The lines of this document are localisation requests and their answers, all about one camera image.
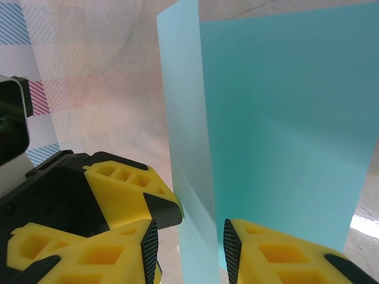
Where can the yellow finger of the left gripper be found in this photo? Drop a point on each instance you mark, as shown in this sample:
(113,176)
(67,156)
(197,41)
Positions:
(118,195)
(13,251)

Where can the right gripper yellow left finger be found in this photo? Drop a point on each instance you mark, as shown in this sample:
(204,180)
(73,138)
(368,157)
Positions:
(118,266)

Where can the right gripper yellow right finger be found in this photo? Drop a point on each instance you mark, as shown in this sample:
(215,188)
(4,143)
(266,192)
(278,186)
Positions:
(251,236)

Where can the light blue cloth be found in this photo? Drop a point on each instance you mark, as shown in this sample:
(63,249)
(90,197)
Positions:
(281,118)

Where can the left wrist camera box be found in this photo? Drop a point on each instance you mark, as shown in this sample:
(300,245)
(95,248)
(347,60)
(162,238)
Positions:
(12,124)

